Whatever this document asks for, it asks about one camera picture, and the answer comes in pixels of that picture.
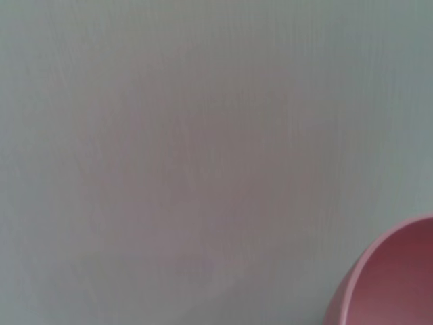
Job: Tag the pink plastic bowl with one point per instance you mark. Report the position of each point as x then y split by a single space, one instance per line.
392 281

